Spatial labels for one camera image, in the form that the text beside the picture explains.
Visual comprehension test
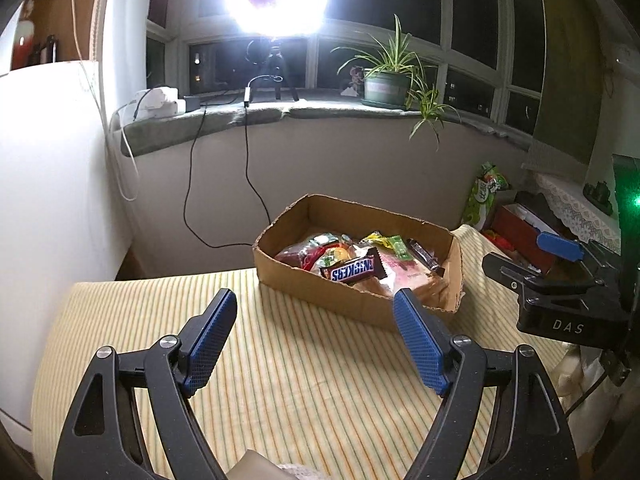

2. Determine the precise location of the green toy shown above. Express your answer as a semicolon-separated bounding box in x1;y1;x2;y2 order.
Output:
582;180;613;213

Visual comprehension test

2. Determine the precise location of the red box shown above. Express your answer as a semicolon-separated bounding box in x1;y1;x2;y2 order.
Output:
492;202;561;273

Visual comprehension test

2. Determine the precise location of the green snack bag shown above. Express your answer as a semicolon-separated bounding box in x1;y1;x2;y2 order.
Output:
462;161;510;232

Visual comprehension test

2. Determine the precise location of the bread slice packet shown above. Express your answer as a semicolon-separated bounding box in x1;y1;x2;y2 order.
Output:
350;247;448;311

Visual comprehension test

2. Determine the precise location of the olive curtain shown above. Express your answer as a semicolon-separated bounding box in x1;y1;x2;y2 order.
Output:
530;0;618;181

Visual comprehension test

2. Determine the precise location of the yellow green candy wrapper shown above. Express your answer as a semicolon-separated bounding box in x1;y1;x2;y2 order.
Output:
320;244;353;267

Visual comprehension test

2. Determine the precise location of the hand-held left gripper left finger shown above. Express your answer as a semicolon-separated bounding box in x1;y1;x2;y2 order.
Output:
52;287;238;480

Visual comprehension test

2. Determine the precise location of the small figurine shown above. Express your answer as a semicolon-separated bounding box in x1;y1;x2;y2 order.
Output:
342;65;366;97

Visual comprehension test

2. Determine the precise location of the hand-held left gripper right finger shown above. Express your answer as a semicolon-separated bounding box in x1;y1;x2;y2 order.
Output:
392;287;586;480

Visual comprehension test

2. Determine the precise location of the brown chocolate bar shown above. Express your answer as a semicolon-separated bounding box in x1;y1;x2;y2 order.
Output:
320;247;388;286
407;238;446;276

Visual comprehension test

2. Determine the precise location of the white power adapter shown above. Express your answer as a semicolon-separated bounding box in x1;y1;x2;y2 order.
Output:
134;87;187;117

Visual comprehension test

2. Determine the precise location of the grey windowsill cover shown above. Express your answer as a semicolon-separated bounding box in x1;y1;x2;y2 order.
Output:
120;87;531;158

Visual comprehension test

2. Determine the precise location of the white cabinet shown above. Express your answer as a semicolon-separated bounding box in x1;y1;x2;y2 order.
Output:
0;60;138;431

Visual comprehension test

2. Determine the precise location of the chocolate cake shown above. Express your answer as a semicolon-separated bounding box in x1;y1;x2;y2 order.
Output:
274;244;323;273

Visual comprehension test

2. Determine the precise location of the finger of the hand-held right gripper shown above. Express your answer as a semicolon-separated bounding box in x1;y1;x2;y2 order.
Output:
536;231;621;281
482;252;608;306

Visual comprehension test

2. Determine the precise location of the striped tablecloth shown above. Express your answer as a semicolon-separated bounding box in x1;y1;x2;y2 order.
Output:
30;224;571;480

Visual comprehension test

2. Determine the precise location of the small red blue candy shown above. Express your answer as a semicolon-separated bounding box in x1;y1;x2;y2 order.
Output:
307;231;342;250

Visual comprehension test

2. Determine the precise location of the black cable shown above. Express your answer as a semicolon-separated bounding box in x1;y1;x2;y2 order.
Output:
182;74;281;248

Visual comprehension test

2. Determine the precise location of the potted spider plant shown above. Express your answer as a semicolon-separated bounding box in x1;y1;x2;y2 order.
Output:
330;14;461;151

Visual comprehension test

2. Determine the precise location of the white cable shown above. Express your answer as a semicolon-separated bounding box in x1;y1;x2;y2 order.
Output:
102;87;151;203

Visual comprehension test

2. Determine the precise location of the brown wooden panel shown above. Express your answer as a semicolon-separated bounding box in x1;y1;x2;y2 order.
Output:
12;0;103;68

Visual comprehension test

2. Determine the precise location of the white lace cloth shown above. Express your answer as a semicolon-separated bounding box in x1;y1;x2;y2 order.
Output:
532;172;623;253

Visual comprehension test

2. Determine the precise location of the white fuzzy cloth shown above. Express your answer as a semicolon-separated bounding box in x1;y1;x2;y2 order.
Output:
555;347;618;413

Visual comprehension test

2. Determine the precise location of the black tripod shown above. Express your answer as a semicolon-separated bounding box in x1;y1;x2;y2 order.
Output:
245;37;301;103

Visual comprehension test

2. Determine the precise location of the cardboard box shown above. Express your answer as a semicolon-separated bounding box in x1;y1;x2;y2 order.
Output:
251;193;466;332

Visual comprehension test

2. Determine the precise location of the white window frame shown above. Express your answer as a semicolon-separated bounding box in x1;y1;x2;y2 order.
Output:
147;0;546;136

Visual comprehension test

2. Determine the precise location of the green candy packet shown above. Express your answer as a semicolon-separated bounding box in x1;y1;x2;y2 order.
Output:
382;234;416;263

